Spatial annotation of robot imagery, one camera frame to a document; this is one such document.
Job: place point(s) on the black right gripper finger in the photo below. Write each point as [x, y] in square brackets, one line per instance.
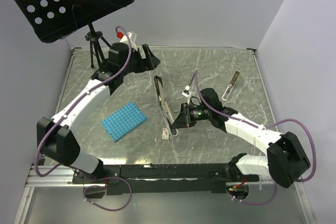
[183, 111]
[180, 122]

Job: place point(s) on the blue studded building plate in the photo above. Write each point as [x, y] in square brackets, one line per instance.
[123, 121]

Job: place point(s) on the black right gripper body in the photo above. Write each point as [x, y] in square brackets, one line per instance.
[194, 114]

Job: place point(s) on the beige black large stapler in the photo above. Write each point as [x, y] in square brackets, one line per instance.
[166, 112]

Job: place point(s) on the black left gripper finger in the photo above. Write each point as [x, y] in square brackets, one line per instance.
[147, 51]
[151, 60]

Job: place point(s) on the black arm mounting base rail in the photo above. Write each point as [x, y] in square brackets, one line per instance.
[166, 178]

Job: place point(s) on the pale green small stapler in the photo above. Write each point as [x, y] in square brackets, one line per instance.
[231, 85]

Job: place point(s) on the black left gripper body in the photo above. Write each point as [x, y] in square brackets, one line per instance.
[137, 64]

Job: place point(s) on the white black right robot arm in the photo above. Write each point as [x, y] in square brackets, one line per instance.
[284, 159]

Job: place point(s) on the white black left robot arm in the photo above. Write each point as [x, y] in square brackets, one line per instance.
[55, 136]

